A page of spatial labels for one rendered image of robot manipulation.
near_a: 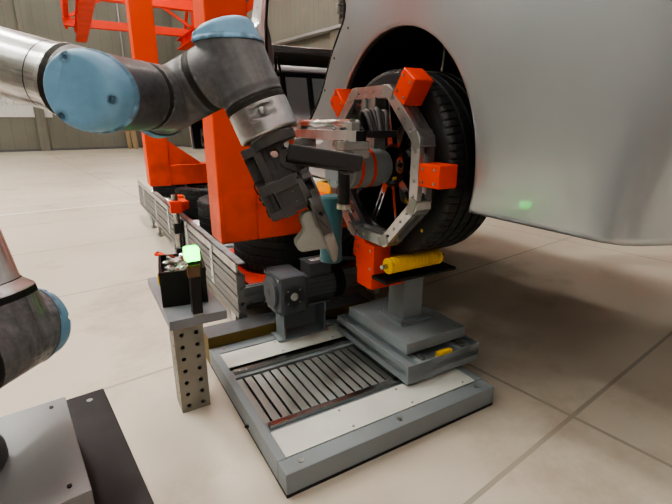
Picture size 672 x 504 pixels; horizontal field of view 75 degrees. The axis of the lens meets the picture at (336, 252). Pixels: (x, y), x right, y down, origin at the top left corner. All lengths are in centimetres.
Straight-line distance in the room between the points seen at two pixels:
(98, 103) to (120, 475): 78
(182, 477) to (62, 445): 53
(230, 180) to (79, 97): 127
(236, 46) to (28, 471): 82
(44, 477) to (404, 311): 127
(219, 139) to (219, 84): 114
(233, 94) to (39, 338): 65
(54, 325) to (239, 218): 96
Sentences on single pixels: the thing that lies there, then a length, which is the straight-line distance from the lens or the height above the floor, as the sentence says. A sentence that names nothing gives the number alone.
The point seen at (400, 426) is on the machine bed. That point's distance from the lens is 150.
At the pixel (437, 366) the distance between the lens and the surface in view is 173.
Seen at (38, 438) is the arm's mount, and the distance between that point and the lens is 111.
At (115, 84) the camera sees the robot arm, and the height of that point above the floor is 104.
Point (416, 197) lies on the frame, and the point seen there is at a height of 78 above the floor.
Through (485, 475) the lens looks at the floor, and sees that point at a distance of 152.
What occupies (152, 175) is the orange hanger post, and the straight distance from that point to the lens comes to 371.
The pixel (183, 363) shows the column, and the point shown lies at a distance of 165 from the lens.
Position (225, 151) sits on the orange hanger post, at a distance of 180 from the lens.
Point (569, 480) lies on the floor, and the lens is 159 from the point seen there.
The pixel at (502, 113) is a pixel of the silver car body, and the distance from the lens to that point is 128.
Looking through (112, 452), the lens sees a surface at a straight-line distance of 118.
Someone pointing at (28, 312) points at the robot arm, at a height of 65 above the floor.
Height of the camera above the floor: 100
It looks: 17 degrees down
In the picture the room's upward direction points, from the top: straight up
